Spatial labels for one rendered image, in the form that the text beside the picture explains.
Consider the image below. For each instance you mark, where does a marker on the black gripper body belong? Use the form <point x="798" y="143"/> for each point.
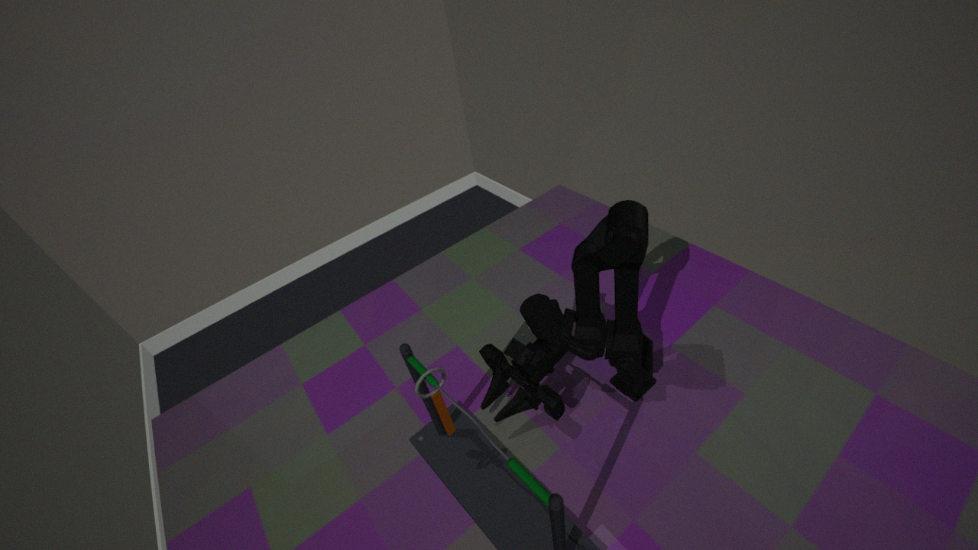
<point x="553" y="404"/>

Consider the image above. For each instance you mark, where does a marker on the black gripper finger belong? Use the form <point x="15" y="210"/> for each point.
<point x="498" y="385"/>
<point x="521" y="402"/>

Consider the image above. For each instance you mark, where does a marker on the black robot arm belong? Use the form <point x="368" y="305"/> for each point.
<point x="619" y="242"/>

